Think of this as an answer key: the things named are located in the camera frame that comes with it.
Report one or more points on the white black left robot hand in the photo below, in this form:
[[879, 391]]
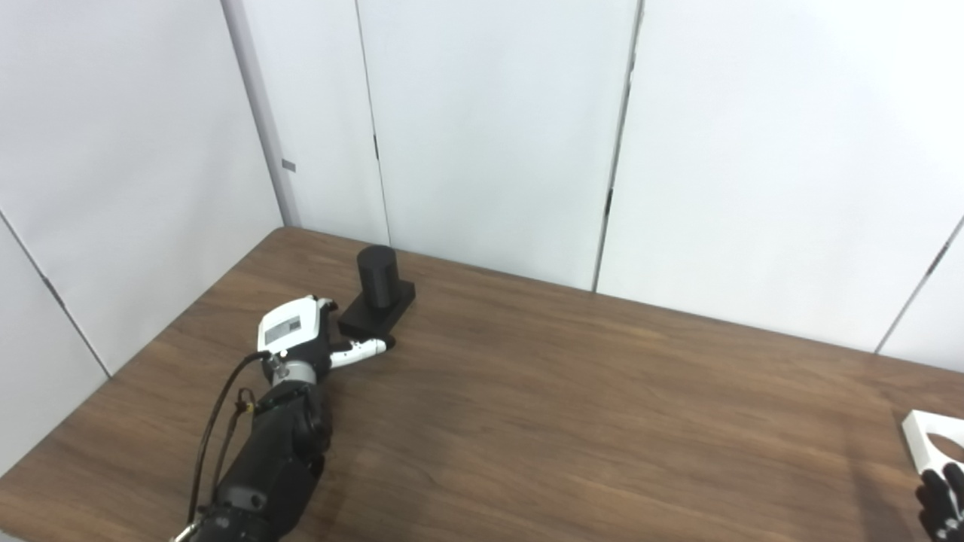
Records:
[[290, 327]]

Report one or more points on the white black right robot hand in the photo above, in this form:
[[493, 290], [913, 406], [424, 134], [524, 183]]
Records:
[[947, 504]]

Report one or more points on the white square piece with hole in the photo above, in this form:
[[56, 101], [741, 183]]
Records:
[[917, 436]]

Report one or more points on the black peg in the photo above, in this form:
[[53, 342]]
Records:
[[376, 275]]

